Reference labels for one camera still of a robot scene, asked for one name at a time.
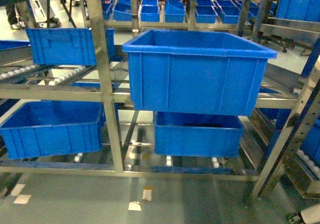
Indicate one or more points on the blue bin lower left shelf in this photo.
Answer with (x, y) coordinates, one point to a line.
(48, 128)

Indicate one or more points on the large blue plastic bin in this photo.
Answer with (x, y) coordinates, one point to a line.
(195, 72)

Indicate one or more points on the far small blue bin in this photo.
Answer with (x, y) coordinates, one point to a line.
(122, 11)
(227, 11)
(149, 11)
(107, 8)
(174, 11)
(205, 12)

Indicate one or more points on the blue bin shelf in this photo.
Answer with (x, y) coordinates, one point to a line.
(197, 135)
(48, 128)
(65, 46)

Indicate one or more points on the stainless steel shelf rack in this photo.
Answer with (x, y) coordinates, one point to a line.
(265, 173)

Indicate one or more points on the blue bin upper left shelf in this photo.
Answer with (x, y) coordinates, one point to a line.
(65, 46)

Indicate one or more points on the blue bin lower middle shelf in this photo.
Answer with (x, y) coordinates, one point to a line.
(197, 135)

